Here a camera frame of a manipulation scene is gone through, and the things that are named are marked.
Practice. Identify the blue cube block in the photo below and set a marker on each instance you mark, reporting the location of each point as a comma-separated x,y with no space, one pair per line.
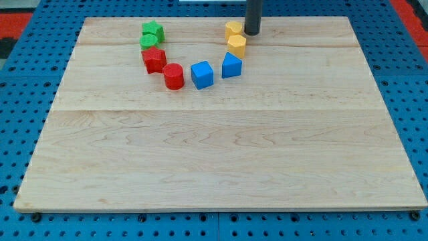
202,75

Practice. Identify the blue triangle block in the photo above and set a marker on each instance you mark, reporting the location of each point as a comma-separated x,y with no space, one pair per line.
231,66

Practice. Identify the red cylinder block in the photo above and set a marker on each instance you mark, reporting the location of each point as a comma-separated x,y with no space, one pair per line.
173,75

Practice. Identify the yellow hexagon block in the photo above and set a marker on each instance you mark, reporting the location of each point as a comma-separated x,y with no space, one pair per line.
236,45

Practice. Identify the red star block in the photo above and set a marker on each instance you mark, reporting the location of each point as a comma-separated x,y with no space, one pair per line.
154,59

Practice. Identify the light wooden board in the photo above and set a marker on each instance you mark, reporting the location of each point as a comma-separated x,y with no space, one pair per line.
303,129

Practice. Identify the yellow heart block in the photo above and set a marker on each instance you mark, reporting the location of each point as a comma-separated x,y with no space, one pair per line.
233,28

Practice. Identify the green cylinder block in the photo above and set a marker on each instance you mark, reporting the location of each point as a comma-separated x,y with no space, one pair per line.
147,41

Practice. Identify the green star block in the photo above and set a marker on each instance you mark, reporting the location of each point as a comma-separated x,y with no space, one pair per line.
154,28

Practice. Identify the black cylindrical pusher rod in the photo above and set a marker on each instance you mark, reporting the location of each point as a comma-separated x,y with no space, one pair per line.
253,15

